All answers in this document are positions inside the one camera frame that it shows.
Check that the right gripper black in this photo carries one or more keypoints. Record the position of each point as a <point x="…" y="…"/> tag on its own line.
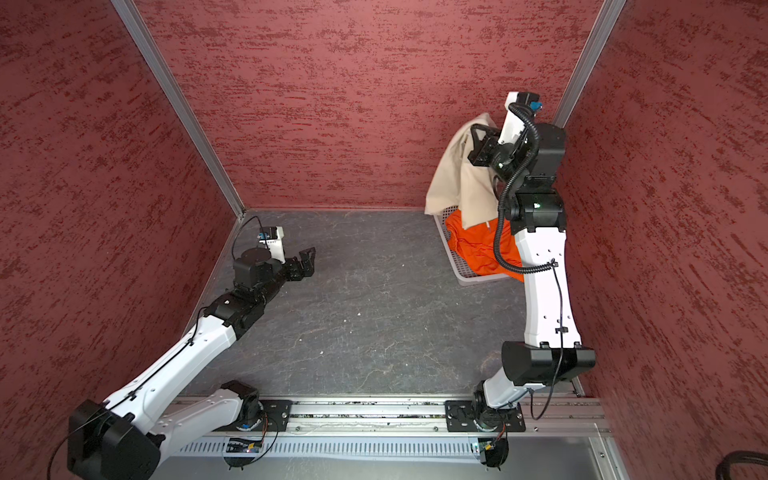
<point x="482" y="158"/>

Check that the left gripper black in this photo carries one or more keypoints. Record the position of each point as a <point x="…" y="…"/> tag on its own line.
<point x="307" y="265"/>

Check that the beige shorts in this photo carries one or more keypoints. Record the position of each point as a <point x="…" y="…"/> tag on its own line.
<point x="457" y="183"/>

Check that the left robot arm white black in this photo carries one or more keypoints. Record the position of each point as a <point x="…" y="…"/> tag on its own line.
<point x="130" y="433"/>

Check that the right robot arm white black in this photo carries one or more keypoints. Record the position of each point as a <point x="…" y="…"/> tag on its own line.
<point x="533" y="214"/>

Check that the orange shorts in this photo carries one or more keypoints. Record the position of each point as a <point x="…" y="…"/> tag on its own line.
<point x="475" y="246"/>

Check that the white plastic basket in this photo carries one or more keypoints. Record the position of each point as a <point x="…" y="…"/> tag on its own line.
<point x="461" y="270"/>

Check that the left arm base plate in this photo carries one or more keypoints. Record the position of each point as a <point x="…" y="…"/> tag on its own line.
<point x="262" y="416"/>

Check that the right corner aluminium post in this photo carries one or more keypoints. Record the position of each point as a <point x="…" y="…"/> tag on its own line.
<point x="600" y="32"/>

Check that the corner aluminium post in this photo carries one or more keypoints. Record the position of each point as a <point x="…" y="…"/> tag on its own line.
<point x="139" y="32"/>
<point x="600" y="32"/>

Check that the left circuit board with wires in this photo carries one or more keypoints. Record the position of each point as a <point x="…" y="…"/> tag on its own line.
<point x="239" y="452"/>

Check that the circuit board with wires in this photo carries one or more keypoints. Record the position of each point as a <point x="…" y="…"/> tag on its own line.
<point x="493" y="453"/>
<point x="239" y="452"/>

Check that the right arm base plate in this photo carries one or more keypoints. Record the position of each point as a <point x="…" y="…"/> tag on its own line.
<point x="466" y="416"/>

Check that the left corner aluminium post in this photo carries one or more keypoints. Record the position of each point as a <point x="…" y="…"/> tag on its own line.
<point x="139" y="32"/>

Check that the right circuit board with wires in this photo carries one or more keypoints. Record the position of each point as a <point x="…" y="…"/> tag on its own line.
<point x="493" y="453"/>

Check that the aluminium rail frame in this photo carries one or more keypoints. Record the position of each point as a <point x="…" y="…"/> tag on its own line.
<point x="413" y="428"/>

